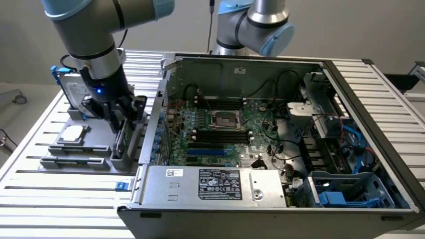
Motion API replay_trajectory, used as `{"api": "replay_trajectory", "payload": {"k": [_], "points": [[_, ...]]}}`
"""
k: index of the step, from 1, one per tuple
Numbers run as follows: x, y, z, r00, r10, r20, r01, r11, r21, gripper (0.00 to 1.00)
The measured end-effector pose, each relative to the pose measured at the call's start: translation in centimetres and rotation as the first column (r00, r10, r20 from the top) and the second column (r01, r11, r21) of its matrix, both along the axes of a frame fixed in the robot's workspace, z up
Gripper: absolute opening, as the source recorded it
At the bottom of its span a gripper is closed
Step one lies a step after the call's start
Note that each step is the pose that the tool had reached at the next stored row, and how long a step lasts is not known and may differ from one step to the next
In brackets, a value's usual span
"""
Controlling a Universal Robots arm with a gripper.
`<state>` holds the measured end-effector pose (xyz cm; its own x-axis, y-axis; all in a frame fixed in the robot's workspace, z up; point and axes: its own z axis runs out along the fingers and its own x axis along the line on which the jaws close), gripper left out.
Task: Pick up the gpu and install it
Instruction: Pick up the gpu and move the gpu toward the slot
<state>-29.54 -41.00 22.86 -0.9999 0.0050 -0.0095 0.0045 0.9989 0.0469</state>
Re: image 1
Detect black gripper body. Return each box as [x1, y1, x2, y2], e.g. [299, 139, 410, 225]
[81, 67, 148, 122]

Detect silver CPU chip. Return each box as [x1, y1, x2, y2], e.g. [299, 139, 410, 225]
[59, 125, 90, 144]

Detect grey parts rack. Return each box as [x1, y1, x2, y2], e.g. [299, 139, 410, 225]
[39, 84, 151, 175]

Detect green RAM stick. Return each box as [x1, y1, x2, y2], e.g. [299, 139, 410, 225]
[41, 159, 107, 166]

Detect grey caster wheel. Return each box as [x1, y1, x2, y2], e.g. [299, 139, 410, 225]
[13, 90, 29, 104]

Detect blue expansion slot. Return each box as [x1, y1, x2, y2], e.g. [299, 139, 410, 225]
[187, 149, 231, 157]

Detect CPU socket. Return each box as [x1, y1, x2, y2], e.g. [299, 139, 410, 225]
[208, 110, 247, 130]

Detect silver power supply unit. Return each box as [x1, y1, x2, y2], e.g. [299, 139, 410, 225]
[139, 165, 288, 209]

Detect black power supply label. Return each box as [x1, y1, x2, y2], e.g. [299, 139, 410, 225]
[198, 169, 244, 200]

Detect green motherboard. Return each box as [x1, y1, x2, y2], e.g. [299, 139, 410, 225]
[159, 96, 291, 170]

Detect silver chipset heat sink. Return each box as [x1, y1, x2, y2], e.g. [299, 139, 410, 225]
[239, 159, 267, 170]

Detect silver metal disk bay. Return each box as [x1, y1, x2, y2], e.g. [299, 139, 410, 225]
[286, 101, 351, 139]

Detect open black PC case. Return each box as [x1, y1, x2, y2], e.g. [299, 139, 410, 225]
[117, 52, 420, 239]

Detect blue drive cage latch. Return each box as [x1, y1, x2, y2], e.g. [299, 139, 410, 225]
[318, 191, 350, 208]

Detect grey-blue plastic drive cage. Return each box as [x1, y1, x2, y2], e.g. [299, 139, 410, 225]
[303, 170, 398, 209]

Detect hard disk with blue bracket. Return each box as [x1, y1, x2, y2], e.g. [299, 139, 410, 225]
[50, 65, 95, 118]

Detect red wire bundle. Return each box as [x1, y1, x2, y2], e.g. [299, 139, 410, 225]
[167, 99, 188, 111]

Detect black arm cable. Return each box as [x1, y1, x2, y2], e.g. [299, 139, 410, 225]
[59, 29, 130, 75]

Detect short black wire loop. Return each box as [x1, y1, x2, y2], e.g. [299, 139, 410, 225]
[186, 84, 202, 98]

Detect black floor cable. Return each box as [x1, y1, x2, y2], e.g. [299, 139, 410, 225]
[0, 128, 18, 150]

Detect thin black hanging cable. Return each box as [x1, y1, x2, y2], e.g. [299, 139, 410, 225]
[208, 0, 216, 54]

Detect long black wire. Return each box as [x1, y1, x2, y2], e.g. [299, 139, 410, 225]
[247, 70, 300, 101]

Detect blue SATA wire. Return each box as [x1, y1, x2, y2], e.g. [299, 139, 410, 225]
[342, 123, 380, 175]

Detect black bracket with silver rail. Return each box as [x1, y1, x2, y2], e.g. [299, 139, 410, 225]
[384, 60, 425, 96]

